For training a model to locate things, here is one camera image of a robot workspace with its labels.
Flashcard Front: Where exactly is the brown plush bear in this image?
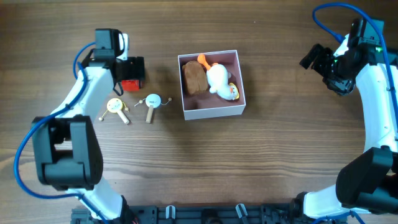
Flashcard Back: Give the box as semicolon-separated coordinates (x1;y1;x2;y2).
182;60;208;95

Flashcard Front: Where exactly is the red toy fire truck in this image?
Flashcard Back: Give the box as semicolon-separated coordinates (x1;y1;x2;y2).
121;80;144;91

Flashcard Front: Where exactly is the white box pink interior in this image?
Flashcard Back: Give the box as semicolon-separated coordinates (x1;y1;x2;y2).
178;50;246;120

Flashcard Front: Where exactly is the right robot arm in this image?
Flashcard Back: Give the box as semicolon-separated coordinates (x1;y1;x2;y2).
292;19;397;220

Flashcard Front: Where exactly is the white plush duck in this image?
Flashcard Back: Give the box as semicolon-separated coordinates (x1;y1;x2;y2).
197;54;240;101

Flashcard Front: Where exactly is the yellow wooden rattle drum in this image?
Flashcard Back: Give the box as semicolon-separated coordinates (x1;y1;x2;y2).
98;98;130;124

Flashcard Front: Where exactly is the left blue cable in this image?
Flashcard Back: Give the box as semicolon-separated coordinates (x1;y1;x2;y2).
13;42;109;224

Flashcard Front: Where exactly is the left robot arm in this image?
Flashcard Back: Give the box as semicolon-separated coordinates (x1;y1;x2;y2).
32;29;144;223

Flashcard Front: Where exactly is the white wooden rattle drum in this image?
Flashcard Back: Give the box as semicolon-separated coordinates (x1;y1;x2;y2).
134;93;172;124

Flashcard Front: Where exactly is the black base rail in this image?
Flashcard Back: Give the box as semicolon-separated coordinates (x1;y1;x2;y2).
70;203;348;224

